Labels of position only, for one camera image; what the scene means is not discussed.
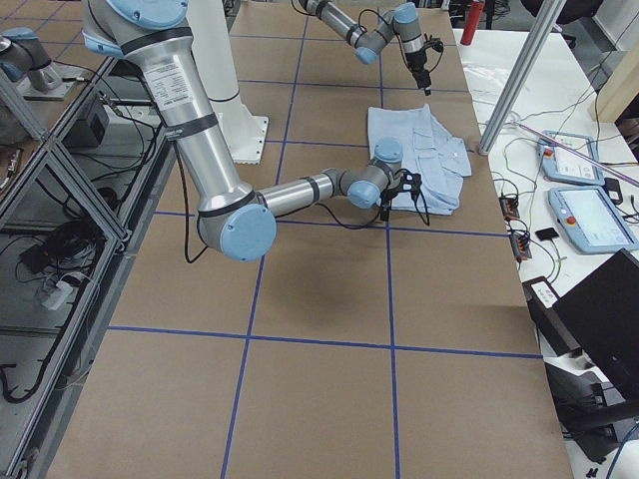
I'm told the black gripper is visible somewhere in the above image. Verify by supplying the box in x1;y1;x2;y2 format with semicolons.
379;170;422;221
403;35;444;96

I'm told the light blue button shirt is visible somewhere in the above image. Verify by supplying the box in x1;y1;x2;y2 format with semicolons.
367;104;472;216

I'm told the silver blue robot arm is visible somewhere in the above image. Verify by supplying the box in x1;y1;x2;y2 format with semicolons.
83;1;403;261
292;0;444;96

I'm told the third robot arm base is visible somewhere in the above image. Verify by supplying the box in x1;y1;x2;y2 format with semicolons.
1;27;66;99

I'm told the red cylinder bottle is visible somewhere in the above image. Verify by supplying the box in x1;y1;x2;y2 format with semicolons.
460;0;485;46

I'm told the orange circuit board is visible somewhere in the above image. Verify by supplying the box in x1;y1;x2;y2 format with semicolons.
499;196;520;221

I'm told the upper blue teach pendant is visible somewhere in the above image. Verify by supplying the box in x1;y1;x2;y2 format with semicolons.
538;130;604;187

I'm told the blue teach pendant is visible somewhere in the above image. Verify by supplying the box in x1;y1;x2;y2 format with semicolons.
538;130;604;187
546;186;638;254

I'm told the lower blue teach pendant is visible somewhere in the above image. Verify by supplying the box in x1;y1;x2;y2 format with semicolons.
546;186;638;254

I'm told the black monitor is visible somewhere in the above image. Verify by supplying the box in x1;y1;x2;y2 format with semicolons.
522;248;638;399

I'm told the white power strip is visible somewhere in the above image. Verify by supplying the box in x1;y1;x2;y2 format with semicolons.
41;279;74;310

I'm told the aluminium frame post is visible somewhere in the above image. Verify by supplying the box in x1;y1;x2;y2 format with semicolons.
478;0;566;156

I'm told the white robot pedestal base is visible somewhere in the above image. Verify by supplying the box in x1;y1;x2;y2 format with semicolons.
187;0;269;165

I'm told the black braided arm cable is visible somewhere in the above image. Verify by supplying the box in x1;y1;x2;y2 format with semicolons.
183;174;431;264

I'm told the aluminium frame rack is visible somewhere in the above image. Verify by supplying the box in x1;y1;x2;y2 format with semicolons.
1;59;172;478

